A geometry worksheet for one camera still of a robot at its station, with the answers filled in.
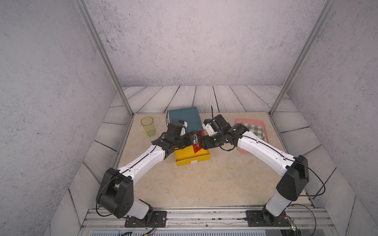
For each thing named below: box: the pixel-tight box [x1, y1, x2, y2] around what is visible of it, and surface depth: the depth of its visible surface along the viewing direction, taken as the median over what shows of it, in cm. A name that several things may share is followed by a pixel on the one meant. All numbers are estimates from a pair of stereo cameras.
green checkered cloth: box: [240, 122, 267, 143], surface depth 110 cm
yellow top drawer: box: [174, 145, 212, 167], surface depth 77 cm
